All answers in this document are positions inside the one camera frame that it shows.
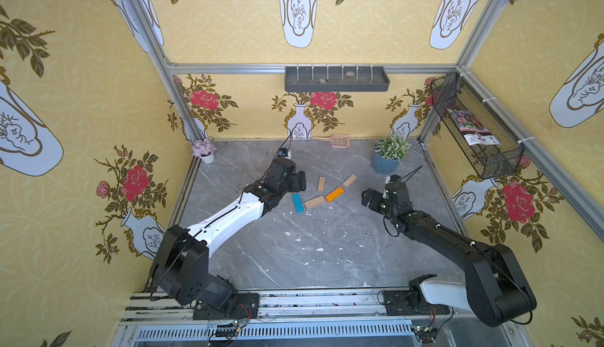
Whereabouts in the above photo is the teal wooden block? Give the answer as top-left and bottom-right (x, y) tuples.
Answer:
(292, 193), (305, 213)

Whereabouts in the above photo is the natural wooden block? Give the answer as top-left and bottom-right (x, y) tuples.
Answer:
(343, 175), (357, 187)
(317, 176), (326, 192)
(305, 196), (327, 210)

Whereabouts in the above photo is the orange wooden block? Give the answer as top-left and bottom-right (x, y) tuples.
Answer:
(325, 187), (344, 202)

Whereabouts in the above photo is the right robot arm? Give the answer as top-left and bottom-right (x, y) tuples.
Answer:
(361, 176), (537, 327)

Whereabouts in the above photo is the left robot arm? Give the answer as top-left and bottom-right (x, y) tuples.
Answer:
(149, 157), (307, 314)

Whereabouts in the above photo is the blue plant pot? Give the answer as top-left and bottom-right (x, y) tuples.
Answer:
(372, 151), (400, 175)

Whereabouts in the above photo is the green artificial plant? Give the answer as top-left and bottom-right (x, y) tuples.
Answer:
(374, 134), (411, 161)

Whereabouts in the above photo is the pink plastic scoop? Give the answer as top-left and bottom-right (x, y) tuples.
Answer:
(312, 134), (351, 149)

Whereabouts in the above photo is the small pink flower pot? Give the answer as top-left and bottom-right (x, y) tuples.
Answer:
(191, 139), (217, 164)

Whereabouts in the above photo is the printed packet in basket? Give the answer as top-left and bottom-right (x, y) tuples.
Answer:
(448, 109), (500, 146)

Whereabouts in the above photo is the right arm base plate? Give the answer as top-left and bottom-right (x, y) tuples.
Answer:
(377, 290), (451, 316)

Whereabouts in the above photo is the grey wall shelf tray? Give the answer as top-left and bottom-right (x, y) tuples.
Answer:
(284, 65), (391, 92)

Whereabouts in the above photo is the black wire basket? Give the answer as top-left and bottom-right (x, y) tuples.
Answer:
(428, 73), (524, 179)

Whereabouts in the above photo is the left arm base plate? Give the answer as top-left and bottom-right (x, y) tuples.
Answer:
(193, 292), (260, 320)

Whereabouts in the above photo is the aluminium front rail frame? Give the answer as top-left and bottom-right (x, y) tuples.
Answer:
(111, 287), (533, 346)

